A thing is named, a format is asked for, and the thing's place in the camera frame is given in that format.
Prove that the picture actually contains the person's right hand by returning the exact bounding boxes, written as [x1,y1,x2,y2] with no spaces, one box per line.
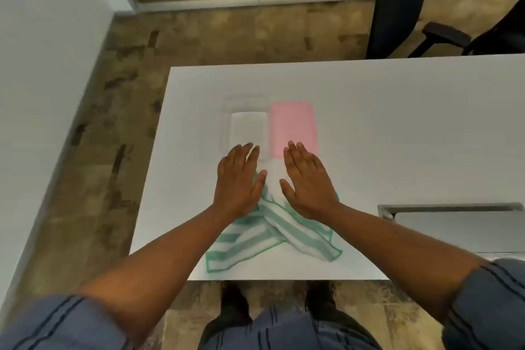
[279,140,343,223]

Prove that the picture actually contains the clear plastic container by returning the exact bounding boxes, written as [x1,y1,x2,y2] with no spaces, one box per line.
[221,95,271,158]

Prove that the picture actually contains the person's left forearm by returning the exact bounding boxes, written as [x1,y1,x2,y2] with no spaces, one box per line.
[80,204,247,346]

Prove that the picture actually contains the blue striped shirt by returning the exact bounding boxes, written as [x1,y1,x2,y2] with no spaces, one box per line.
[0,257,525,350]

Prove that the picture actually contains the grey desk cable tray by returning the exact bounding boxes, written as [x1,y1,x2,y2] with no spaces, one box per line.
[377,202,525,256]

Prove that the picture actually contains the person's left hand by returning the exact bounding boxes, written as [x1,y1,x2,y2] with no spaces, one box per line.
[213,142,268,219]

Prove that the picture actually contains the black office chair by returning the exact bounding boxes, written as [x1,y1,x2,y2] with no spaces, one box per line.
[365,0,525,60]

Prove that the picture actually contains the green striped towel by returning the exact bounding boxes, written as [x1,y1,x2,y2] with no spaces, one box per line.
[205,169,344,275]

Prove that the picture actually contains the pink plastic lid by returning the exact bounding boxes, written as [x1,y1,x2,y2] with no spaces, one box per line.
[269,101,319,160]

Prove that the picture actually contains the black trousers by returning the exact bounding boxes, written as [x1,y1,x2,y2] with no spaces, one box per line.
[199,279,382,350]

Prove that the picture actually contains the person's right forearm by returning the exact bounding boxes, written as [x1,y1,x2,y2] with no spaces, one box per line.
[324,202,489,326]

